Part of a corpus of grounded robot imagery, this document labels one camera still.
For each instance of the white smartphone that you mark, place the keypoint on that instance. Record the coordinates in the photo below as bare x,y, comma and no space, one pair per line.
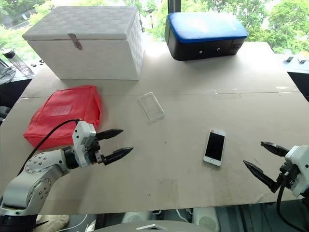
214,147

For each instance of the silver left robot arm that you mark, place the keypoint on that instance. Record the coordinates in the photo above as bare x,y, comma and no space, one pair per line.
36,169

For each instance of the clear water bottle black cap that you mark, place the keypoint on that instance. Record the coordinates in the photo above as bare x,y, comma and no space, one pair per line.
17,62

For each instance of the dark side table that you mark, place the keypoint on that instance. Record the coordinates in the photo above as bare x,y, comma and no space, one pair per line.
12,91

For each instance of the clear phone case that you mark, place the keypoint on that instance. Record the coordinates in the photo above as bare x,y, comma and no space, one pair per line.
151,107

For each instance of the blue and black hard case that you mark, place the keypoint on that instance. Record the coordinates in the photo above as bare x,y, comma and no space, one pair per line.
205,36

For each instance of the white woven lidded box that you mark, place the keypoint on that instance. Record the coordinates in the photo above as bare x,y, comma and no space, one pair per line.
82,48

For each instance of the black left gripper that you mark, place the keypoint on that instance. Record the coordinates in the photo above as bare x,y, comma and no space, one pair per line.
94,151

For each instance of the small black desk item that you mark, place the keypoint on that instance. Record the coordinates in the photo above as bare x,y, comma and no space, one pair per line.
301,61
290,59

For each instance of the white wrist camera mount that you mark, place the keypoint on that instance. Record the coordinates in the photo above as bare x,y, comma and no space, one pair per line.
299,158
81,139

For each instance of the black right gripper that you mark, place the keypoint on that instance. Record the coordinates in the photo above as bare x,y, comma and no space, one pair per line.
291,174

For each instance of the white side desk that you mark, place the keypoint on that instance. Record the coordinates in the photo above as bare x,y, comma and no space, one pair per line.
295,66

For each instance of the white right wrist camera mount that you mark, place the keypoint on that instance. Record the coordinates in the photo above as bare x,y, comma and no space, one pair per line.
299,158

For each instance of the white rounded shape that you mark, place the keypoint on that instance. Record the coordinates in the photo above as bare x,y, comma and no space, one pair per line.
206,218
136,217

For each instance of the beige cloth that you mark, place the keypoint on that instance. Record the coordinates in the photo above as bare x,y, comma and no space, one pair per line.
54,222

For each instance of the dark window frame post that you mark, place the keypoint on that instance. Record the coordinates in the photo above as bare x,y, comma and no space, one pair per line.
174,6

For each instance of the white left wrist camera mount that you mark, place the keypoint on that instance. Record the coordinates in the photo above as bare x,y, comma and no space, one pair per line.
81,139

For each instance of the red fabric pouch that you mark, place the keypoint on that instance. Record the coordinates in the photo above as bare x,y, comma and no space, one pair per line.
62,113

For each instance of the metal box latch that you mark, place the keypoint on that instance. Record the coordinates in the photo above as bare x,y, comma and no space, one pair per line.
75,41

